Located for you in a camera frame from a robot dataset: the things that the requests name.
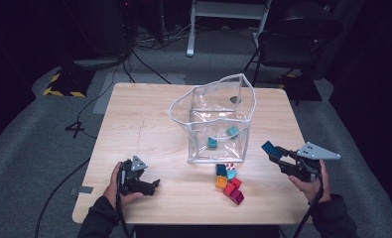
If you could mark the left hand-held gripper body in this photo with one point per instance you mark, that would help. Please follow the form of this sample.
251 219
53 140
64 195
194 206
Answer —
132 178

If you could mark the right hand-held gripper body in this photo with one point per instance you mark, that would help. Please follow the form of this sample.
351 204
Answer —
304 170

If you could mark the long dark blue toy block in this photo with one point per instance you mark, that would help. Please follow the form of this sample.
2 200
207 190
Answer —
270 148

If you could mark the red toy block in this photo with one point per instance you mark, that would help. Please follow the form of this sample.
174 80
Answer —
236 182
230 189

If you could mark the white red-dotted toy block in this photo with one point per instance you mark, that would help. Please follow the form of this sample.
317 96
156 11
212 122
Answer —
230 166

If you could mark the magenta toy block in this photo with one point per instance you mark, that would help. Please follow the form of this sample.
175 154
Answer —
237 197

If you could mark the light teal toy block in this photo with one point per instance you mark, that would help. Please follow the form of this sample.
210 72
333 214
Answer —
232 131

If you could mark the clear plastic bag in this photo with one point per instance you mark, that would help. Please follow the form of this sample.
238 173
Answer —
216 155

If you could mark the person's left hand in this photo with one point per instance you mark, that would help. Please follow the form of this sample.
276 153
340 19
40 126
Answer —
112 190

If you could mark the person's right hand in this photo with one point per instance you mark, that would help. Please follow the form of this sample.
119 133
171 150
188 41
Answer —
316 190

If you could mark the grey tape strip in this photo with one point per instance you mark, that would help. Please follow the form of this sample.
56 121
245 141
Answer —
84 190

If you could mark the dark round table grommet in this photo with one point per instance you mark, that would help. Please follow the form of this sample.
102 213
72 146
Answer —
235 99

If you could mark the black chair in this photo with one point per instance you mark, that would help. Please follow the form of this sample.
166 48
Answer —
292 46

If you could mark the black yellow striped stand base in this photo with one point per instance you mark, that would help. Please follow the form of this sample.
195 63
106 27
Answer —
69 82

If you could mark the grey stand foot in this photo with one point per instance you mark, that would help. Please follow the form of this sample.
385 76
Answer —
96 62

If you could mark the white desk frame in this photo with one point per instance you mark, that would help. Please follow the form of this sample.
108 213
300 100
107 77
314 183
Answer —
226 9

